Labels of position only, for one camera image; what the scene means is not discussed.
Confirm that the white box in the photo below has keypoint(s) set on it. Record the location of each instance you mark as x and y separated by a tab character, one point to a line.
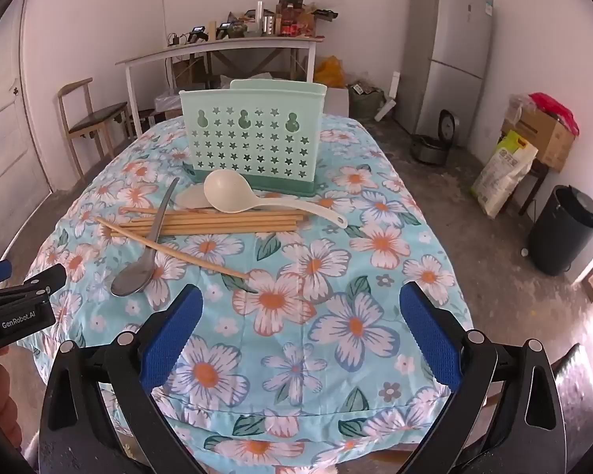
337	101

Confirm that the white door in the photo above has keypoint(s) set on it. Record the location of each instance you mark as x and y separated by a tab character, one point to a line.
10	158

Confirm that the yellow plastic bag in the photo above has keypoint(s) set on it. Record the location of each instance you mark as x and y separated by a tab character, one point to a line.
328	71

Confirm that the dark brown box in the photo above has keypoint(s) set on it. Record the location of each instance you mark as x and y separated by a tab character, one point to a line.
290	2

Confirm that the yellow green rice bag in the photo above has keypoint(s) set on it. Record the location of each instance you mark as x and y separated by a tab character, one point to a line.
504	173

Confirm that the wooden chair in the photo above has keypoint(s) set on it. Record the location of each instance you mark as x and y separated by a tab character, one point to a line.
96	118

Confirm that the bundle of wooden chopsticks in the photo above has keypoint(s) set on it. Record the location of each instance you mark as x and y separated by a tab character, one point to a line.
217	219

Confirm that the red packaged goods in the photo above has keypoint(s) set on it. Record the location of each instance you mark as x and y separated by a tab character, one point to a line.
291	27

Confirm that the person's left hand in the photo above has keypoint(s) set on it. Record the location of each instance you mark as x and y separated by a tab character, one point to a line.
2	395

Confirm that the dark wooden stool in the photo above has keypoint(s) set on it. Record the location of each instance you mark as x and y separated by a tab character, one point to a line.
533	182

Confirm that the floral tablecloth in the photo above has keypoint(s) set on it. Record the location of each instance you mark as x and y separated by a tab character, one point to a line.
296	252

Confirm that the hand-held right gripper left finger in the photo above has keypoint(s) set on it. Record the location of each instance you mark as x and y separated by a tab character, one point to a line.
170	340

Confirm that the brown cardboard box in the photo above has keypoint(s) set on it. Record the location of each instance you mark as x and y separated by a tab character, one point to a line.
543	133

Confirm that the white long table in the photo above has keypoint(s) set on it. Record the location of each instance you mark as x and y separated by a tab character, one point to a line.
217	45

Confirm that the metal spoon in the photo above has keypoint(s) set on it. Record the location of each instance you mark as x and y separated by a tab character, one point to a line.
133	279

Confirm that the black trash bin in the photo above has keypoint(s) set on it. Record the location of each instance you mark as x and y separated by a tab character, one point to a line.
558	237

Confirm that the silver refrigerator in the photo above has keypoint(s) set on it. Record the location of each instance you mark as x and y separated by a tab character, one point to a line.
444	59

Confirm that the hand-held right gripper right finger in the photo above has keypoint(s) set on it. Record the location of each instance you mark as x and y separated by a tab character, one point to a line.
432	335

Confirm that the red plastic bag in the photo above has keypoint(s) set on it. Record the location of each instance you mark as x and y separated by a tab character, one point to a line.
553	106

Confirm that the green sack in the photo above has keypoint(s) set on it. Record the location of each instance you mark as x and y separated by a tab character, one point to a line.
365	103

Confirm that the rice cooker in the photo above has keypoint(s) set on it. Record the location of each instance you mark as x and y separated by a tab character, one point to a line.
427	150

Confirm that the cream rice paddle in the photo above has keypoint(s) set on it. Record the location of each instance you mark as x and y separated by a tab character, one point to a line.
192	197

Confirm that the green perforated utensil holder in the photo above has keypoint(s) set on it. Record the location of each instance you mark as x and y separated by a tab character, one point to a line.
257	148

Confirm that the white woven sack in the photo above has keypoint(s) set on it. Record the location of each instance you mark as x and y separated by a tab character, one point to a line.
226	83

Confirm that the cream plastic ladle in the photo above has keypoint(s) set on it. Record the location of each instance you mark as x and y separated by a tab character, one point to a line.
227	192

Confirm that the steel canister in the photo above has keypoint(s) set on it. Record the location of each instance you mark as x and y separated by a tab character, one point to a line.
273	24

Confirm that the small black device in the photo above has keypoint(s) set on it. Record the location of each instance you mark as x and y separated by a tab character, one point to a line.
197	34
225	27

